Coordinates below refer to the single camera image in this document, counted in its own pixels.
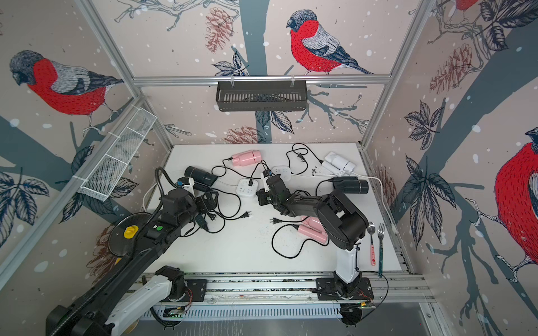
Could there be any black cord of dark dryer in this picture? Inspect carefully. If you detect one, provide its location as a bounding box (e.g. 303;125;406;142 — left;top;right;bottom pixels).
180;184;253;238
293;179;335;211

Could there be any white folded blow dryer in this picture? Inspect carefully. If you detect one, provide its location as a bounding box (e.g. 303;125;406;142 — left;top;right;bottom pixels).
322;152;356;174

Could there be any white wire mesh basket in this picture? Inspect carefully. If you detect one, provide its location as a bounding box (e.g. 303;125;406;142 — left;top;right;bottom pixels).
78;105;157;201

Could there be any black cord of front pink dryer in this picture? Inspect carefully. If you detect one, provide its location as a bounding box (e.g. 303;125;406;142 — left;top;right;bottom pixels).
270;216;331;260

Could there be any black cord of pink dryer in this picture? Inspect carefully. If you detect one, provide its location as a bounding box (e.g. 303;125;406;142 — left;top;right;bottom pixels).
270;216;331;260
209;157;270;188

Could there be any black metal wall shelf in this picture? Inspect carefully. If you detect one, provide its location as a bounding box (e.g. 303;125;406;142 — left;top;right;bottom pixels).
216;81;308;112

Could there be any pink blow dryer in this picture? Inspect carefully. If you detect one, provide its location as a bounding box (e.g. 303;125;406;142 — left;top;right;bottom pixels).
298;216;329;244
232;150;262;167

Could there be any dark folded blow dryer left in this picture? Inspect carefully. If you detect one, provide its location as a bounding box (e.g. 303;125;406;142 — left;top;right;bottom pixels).
184;166;218;187

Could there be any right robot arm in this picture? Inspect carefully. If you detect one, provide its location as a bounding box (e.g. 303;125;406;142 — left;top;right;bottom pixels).
259;175;368;299

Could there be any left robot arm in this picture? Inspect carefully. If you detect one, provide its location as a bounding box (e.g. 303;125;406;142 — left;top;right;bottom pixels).
46;188;217;335

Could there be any spoon with red handle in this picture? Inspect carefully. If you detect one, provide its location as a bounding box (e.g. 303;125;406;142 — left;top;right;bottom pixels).
367;221;376;266

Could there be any black cord of back pink dryer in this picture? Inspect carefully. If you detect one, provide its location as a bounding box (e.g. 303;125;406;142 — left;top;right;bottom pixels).
209;157;270;188

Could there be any yellow pot with lid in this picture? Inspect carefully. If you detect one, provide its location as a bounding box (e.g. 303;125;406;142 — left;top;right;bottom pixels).
107;212;151;266

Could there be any pink folded blow dryer front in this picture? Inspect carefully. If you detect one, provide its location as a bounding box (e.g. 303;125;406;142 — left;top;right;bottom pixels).
298;216;329;244

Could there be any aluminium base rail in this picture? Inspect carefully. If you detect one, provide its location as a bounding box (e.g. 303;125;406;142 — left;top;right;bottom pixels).
138;270;436;305

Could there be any white cable of right strip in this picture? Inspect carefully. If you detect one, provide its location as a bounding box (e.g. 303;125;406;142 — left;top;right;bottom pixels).
291;169;385;211

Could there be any dark blow dryer right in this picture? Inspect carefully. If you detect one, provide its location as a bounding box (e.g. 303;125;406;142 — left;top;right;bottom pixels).
329;176;369;195

